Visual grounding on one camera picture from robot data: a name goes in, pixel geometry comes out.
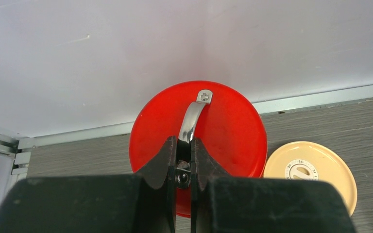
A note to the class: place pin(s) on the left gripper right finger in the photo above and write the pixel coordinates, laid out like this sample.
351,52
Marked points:
222,203

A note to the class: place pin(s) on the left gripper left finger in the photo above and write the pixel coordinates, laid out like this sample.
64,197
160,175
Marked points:
142,202

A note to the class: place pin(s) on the red round lid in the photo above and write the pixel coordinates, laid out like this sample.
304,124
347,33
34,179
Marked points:
230,127

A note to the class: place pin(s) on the cream round lid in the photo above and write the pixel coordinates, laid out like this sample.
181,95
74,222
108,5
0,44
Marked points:
303,160

